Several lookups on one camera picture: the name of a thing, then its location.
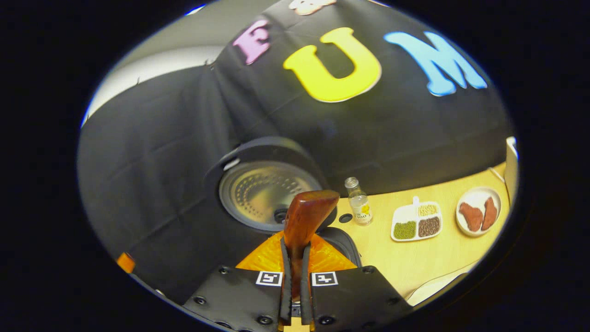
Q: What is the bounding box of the silver black rice cooker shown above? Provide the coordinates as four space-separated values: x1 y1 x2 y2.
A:
204 136 362 268

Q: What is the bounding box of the small clear glass bottle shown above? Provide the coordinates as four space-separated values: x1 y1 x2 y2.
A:
344 177 373 226

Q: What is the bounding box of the white round plate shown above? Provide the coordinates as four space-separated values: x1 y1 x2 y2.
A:
455 186 502 237

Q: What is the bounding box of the white divided bean dish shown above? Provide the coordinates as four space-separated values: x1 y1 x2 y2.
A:
390 196 443 242

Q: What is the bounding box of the black backdrop cloth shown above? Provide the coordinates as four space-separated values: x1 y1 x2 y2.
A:
77 0 514 305

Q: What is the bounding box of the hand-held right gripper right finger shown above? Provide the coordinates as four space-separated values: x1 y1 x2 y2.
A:
301 233 413 332

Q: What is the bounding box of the white toaster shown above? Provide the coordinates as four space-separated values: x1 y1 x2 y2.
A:
505 136 519 203

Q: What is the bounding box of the clear glass tray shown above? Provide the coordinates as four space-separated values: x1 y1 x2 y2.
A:
406 272 468 307

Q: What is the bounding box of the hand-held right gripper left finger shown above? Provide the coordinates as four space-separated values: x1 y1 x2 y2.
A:
183 231 292 332

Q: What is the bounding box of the brown wooden spoon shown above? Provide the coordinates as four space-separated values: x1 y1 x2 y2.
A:
283 190 341 300

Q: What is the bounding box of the red meat piece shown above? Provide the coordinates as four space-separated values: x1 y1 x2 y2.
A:
481 197 498 231
459 202 484 232

